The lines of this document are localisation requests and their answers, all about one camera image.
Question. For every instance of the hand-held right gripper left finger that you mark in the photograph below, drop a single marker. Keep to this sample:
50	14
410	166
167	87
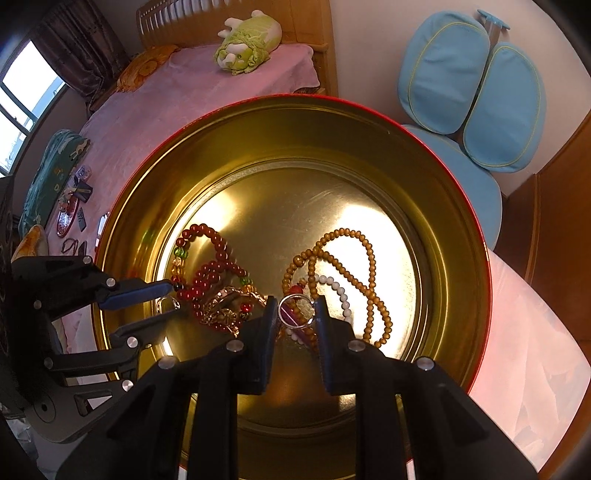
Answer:
261	360

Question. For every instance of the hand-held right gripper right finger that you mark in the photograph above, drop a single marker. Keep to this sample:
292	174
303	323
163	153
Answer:
330	360

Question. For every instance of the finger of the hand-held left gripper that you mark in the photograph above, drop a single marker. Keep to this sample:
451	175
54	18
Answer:
147	328
138	293

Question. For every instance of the rose gold wristwatch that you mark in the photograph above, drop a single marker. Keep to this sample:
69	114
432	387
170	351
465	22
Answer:
226	316

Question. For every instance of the round red cookie tin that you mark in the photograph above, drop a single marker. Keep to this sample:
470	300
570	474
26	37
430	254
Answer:
369	152

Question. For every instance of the assorted small trinkets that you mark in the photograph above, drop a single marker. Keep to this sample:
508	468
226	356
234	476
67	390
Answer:
69	217

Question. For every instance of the orange patterned cushion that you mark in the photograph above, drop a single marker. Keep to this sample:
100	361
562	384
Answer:
30	242

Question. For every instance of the teal patterned pillow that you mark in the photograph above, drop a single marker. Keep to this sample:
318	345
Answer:
51	175

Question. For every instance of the orange flower pillow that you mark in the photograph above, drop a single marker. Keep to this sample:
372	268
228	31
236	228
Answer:
147	67

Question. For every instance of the window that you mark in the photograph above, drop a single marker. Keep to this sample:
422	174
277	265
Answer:
27	92

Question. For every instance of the dark patterned curtain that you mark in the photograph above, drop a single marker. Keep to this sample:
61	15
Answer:
83	50

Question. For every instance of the green cabbage plush toy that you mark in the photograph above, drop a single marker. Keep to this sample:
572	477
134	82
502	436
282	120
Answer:
249	41

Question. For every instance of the wooden wardrobe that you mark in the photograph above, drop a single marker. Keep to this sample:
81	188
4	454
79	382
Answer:
563	207

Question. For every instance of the light blue chair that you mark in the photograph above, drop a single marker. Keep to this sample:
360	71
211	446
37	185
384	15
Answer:
443	74

